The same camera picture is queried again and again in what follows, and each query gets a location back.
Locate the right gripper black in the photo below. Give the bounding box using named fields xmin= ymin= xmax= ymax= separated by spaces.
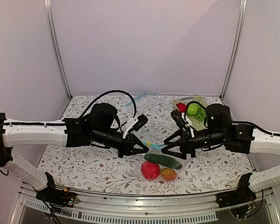
xmin=161 ymin=127 xmax=226 ymax=161

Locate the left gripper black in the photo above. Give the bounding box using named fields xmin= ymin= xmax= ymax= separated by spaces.
xmin=92 ymin=127 xmax=149 ymax=159

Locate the clear zip bag blue zipper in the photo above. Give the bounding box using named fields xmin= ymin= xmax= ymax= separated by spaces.
xmin=133 ymin=140 xmax=185 ymax=182

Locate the dark green toy cucumber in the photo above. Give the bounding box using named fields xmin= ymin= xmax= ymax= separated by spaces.
xmin=144 ymin=154 xmax=182 ymax=169

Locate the red toy apple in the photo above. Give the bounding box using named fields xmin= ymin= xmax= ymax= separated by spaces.
xmin=140 ymin=161 xmax=160 ymax=180

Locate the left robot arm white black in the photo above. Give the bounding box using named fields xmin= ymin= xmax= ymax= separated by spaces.
xmin=0 ymin=91 xmax=148 ymax=203

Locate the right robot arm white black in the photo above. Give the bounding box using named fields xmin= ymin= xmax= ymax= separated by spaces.
xmin=161 ymin=104 xmax=280 ymax=203

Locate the floral patterned tablecloth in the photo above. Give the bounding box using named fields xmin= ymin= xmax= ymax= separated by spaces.
xmin=38 ymin=95 xmax=253 ymax=195

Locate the beige perforated plastic basket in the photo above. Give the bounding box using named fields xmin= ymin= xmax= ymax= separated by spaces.
xmin=172 ymin=96 xmax=210 ymax=131

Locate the dark red toy fruit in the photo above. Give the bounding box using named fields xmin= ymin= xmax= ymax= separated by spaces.
xmin=176 ymin=103 xmax=187 ymax=113

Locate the green toy grape bunch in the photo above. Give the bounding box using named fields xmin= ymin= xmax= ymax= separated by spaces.
xmin=194 ymin=107 xmax=206 ymax=123

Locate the light green toy fruit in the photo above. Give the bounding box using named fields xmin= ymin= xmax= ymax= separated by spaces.
xmin=187 ymin=103 xmax=199 ymax=116

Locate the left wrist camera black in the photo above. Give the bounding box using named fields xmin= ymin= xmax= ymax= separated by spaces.
xmin=133 ymin=114 xmax=148 ymax=131

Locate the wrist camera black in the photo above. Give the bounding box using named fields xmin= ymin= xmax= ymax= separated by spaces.
xmin=133 ymin=114 xmax=148 ymax=131
xmin=171 ymin=110 xmax=186 ymax=128

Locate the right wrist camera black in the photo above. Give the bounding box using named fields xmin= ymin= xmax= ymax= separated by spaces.
xmin=171 ymin=110 xmax=186 ymax=128

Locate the aluminium front rail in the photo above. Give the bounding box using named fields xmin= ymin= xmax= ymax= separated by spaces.
xmin=13 ymin=183 xmax=280 ymax=224

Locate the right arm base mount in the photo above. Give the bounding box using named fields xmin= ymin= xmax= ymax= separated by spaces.
xmin=216 ymin=173 xmax=256 ymax=219

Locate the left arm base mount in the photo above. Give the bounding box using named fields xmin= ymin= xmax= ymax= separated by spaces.
xmin=36 ymin=172 xmax=79 ymax=207

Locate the left aluminium frame post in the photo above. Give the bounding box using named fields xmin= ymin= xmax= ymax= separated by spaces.
xmin=43 ymin=0 xmax=72 ymax=99

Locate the aluminium frame post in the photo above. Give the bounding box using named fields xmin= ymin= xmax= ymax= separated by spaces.
xmin=43 ymin=0 xmax=72 ymax=99
xmin=220 ymin=0 xmax=247 ymax=101

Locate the right aluminium frame post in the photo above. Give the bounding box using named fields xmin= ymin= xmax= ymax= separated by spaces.
xmin=220 ymin=0 xmax=247 ymax=101

